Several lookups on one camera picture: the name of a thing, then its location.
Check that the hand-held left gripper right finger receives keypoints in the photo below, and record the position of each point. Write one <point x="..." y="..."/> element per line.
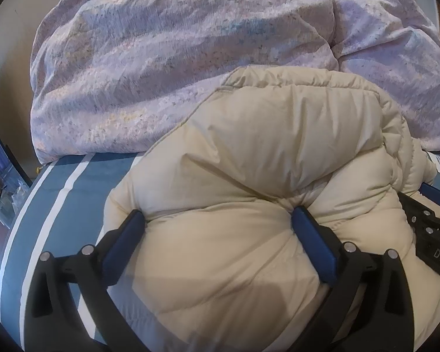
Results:
<point x="313" y="245"/>

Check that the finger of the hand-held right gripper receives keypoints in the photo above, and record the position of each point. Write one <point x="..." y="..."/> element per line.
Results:
<point x="431" y="211"/>

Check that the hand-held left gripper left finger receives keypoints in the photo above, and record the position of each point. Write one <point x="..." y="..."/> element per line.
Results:
<point x="123" y="245"/>

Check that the beige puffer jacket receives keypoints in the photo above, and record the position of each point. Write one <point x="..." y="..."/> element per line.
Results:
<point x="260" y="161"/>

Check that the blue white striped bed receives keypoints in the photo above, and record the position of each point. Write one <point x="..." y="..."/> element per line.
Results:
<point x="77" y="190"/>

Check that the cluttered desk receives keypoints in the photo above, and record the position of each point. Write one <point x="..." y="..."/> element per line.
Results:
<point x="14" y="200"/>

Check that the lavender floral quilt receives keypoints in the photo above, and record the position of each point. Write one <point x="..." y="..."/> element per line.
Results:
<point x="168" y="62"/>

